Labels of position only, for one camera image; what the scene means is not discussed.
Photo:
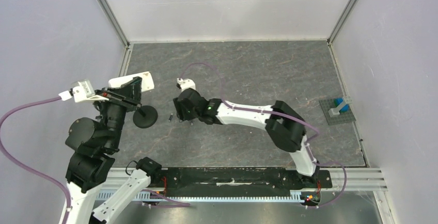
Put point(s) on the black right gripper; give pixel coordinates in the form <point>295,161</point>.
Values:
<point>181,108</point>

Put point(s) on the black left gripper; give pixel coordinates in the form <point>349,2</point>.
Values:
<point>132,89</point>

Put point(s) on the red and white remote control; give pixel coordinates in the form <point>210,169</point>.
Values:
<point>145,79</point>

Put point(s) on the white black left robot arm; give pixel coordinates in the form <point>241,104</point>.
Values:
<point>95,141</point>

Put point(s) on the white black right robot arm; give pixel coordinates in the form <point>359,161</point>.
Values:
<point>285,127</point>

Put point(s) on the black stand with pink knob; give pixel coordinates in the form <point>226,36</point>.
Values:
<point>145,117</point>

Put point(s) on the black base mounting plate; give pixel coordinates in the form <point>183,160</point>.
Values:
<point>236,181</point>

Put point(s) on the grey lego baseplate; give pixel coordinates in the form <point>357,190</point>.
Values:
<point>346,115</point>

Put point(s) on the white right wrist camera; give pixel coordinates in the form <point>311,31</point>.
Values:
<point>184,84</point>

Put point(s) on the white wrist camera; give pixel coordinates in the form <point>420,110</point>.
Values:
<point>184,84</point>
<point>81,91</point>

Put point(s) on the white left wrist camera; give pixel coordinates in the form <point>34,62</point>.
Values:
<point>81,91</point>

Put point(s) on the light blue toothed cable duct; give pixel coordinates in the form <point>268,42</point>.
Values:
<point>295,197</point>

